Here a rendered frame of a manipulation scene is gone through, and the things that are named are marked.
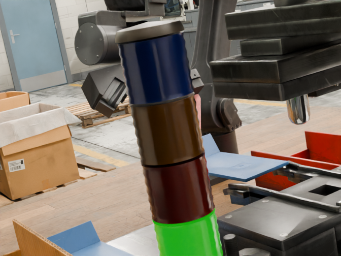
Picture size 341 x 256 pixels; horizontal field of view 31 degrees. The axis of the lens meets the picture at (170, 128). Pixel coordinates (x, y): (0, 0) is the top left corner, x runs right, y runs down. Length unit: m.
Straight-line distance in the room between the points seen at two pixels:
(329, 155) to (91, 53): 0.41
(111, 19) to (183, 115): 0.52
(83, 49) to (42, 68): 10.93
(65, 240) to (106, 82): 0.21
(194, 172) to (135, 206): 0.65
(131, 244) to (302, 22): 0.37
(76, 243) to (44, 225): 0.21
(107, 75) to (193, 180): 0.50
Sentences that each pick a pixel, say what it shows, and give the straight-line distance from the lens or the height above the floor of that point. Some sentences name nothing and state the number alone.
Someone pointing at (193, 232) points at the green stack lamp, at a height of 1.08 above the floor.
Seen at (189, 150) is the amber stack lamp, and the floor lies 1.13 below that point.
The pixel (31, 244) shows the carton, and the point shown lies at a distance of 0.78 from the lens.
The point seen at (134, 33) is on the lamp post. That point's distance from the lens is 0.33.
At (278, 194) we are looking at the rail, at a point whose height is 0.99.
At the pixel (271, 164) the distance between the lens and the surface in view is 0.77.
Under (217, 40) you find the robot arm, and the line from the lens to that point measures 1.04.
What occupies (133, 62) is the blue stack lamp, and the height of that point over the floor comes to 1.18.
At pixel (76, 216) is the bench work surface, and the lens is 1.01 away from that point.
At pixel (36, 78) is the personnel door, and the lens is 11.75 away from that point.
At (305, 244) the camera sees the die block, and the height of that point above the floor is 0.97.
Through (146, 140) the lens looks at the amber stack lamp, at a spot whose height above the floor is 1.13.
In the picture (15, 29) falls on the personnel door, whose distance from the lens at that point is 11.66.
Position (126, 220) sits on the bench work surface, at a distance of 0.94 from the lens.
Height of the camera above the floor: 1.21
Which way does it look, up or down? 12 degrees down
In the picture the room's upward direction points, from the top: 11 degrees counter-clockwise
